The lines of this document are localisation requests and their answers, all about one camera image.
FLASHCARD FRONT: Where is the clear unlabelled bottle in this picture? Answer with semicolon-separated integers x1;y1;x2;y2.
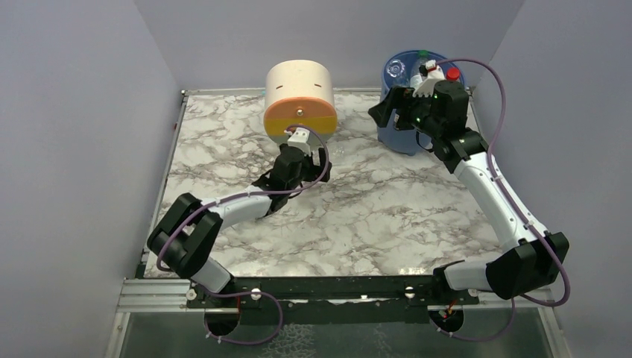
327;143;345;162

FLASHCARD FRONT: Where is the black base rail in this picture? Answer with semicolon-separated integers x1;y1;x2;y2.
186;274;479;333

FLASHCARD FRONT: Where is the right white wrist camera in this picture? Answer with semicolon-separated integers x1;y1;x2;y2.
412;60;446;97

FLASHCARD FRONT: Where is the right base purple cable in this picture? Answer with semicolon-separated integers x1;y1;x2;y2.
427;296;516;343

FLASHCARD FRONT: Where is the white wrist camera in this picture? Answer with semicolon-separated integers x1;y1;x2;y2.
285;128;312;156
412;60;446;97

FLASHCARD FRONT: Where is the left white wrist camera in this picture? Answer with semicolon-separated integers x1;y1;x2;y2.
285;128;312;156

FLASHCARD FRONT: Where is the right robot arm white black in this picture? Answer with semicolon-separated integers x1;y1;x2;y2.
368;80;569;299

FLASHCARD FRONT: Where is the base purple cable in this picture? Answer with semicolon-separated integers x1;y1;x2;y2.
195;283;285;347
427;296;516;343

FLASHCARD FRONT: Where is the blue plastic bin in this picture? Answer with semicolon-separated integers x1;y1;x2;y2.
377;50;466;156

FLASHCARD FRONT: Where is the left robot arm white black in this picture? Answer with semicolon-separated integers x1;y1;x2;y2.
147;144;331;294

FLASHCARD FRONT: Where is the red nongfu label bottle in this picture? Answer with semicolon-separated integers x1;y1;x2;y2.
445;67;461;81

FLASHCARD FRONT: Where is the clear blue tinted bottle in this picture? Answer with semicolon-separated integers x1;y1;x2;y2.
385;59;408;87

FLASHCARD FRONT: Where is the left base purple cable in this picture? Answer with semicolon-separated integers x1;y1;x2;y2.
195;283;285;347

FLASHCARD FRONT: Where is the green white label bottle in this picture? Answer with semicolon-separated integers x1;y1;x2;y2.
408;50;429;89

